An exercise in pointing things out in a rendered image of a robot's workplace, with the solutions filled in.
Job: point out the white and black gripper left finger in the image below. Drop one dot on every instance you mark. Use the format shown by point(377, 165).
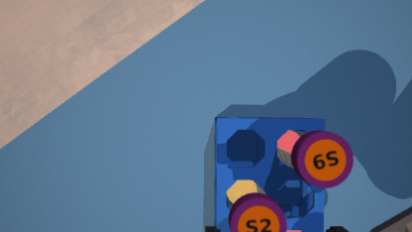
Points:
point(211, 229)

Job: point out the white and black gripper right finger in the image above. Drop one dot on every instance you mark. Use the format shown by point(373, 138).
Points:
point(337, 229)

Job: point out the blue bench mat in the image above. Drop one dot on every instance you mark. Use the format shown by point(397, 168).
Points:
point(134, 150)

